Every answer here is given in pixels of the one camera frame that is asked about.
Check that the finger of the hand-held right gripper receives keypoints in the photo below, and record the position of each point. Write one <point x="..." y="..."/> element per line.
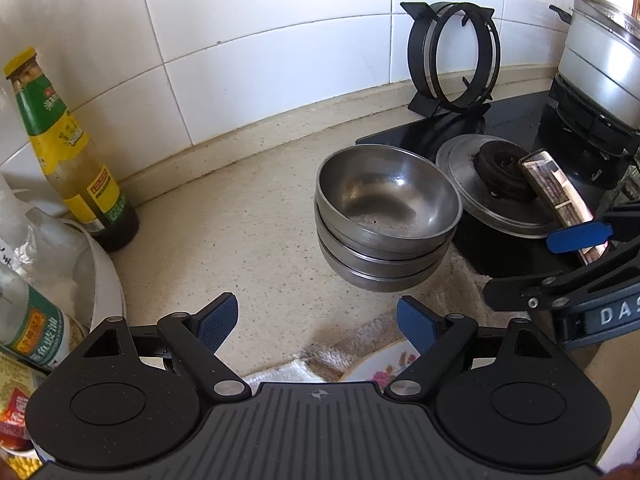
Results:
<point x="520" y="292"/>
<point x="575" y="237"/>

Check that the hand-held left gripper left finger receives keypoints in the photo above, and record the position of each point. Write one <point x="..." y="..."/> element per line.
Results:
<point x="219" y="321"/>

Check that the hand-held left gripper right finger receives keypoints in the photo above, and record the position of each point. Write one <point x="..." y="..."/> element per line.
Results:
<point x="415" y="327"/>

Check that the floral white plate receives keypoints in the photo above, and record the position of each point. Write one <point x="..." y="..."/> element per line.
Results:
<point x="372" y="370"/>

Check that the stainless steel bowl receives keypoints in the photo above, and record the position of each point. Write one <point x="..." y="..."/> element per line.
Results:
<point x="370" y="280"/>
<point x="385" y="195"/>
<point x="340" y="242"/>

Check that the smartphone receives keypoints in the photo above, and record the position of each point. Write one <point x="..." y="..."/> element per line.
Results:
<point x="555" y="190"/>

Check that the white fluffy towel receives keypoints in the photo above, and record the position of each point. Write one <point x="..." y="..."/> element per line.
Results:
<point x="465" y="275"/>

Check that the black burner cap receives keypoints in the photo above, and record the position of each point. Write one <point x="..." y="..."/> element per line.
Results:
<point x="500" y="170"/>

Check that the black stove pot support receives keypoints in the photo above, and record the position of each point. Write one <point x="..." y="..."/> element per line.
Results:
<point x="590" y="120"/>

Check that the white round basin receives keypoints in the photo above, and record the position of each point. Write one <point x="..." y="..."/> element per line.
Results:
<point x="107" y="280"/>

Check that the round steel burner plate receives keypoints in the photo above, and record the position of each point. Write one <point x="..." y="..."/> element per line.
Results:
<point x="462" y="180"/>

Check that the black gas stove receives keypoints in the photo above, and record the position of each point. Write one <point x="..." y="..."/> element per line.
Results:
<point x="520" y="120"/>

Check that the clear plastic bag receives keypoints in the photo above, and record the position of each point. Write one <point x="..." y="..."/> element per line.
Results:
<point x="55" y="255"/>

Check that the stainless steel pot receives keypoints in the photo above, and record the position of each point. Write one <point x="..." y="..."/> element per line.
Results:
<point x="600" y="60"/>

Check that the green white label bottle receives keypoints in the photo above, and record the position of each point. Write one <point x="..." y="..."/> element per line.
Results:
<point x="30" y="325"/>

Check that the yellow cap sauce bottle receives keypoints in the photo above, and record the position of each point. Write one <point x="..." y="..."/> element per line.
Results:
<point x="70" y="160"/>

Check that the yellow knitted mat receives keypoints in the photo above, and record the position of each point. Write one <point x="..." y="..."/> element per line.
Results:
<point x="25" y="468"/>

